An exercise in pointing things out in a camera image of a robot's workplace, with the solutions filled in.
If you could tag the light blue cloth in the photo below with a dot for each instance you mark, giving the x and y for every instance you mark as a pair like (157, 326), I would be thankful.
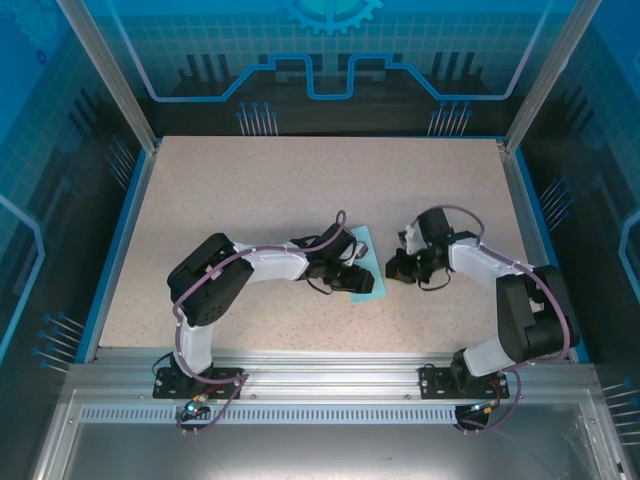
(377, 270)

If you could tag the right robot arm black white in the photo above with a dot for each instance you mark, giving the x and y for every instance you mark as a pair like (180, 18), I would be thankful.
(525, 320)

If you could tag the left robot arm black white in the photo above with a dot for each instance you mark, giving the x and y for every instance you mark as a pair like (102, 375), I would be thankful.
(210, 285)

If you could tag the grey metal panel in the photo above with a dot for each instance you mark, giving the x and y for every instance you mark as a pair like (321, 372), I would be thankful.
(325, 450)

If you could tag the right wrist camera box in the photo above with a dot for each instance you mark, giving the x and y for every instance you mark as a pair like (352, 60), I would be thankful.
(412, 239)

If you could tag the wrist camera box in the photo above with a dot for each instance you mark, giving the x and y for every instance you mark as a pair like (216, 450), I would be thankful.
(357, 251)
(412, 239)

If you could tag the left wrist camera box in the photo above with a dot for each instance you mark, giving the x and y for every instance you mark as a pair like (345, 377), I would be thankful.
(357, 251)

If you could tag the side rail with blue edge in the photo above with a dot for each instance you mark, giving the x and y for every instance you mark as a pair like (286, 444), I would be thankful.
(530, 225)
(125, 225)

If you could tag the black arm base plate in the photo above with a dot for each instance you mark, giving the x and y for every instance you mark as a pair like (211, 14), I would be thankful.
(165, 382)
(435, 382)

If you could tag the aluminium front rail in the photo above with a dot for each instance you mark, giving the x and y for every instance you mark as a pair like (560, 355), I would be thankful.
(330, 372)

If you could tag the aluminium frame post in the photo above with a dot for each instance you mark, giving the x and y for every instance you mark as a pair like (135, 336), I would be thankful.
(111, 75)
(550, 75)

